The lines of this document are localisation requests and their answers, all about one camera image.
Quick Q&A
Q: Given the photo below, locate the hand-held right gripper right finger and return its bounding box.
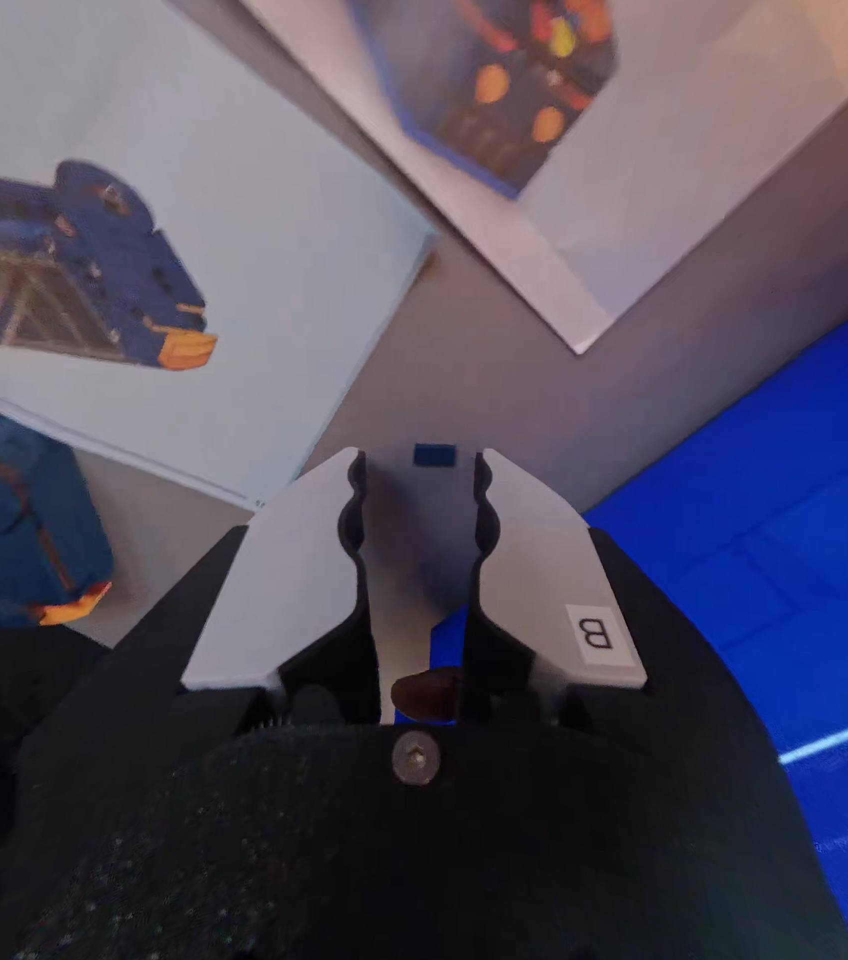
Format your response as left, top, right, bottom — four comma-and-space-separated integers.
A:
461, 447, 648, 725

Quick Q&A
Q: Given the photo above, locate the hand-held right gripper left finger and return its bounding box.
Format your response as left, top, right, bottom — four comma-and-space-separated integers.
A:
181, 447, 381, 725

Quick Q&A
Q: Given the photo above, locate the blue plastic bin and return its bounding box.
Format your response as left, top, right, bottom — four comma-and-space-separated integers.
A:
430, 281, 848, 960

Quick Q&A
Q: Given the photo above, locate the blue orange brick model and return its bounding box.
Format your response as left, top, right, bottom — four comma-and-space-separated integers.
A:
0, 412, 116, 627

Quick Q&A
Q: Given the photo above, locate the instruction booklet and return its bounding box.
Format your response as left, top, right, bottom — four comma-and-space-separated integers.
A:
0, 0, 441, 511

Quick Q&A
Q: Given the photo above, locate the person's right hand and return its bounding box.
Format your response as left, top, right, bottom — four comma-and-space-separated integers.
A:
391, 669, 464, 719

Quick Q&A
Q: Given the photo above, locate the instruction booklet arcade machine cover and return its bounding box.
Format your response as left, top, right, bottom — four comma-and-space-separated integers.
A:
240, 0, 848, 355

